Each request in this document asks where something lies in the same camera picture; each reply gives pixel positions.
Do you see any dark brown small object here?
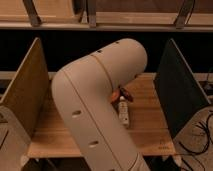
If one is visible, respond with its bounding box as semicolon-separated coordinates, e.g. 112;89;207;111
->
120;87;133;102

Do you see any orange round object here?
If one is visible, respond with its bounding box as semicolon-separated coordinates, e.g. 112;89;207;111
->
110;90;120;102

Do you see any metal shelf bracket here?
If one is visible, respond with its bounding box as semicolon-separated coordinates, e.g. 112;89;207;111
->
173;0;195;29
22;0;41;27
86;0;96;28

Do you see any middle metal shelf bracket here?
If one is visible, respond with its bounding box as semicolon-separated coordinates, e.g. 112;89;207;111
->
86;0;96;28

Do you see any right metal shelf bracket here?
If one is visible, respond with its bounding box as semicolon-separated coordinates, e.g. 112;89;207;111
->
173;0;195;29

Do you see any white remote-shaped object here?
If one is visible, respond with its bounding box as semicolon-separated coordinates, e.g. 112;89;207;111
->
118;96;130;128

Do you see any left metal shelf bracket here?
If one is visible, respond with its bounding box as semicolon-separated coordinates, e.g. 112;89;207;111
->
22;0;41;27

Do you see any left wooden side panel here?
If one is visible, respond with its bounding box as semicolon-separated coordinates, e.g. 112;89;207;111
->
0;38;49;145

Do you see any right dark side panel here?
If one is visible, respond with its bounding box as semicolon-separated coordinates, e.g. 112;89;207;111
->
154;39;211;138

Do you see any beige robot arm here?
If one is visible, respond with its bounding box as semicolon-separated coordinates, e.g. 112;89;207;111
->
52;38;150;171

